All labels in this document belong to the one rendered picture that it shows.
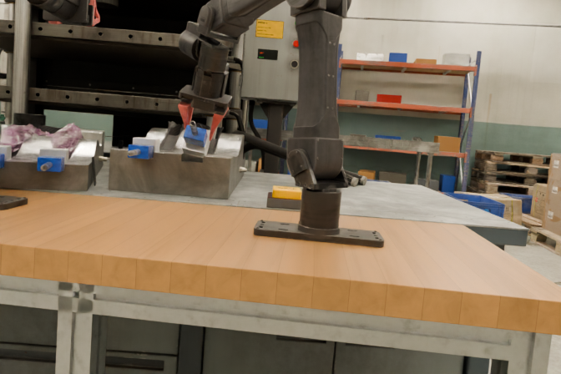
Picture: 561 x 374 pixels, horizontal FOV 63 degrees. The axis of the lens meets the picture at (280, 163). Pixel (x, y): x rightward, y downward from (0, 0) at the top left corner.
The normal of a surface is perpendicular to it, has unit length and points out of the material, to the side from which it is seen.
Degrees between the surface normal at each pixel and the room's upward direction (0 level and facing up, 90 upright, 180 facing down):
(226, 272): 90
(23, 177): 90
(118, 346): 90
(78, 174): 90
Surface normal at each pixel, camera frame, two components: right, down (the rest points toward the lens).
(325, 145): 0.69, 0.03
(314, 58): -0.69, 0.00
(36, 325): 0.01, 0.08
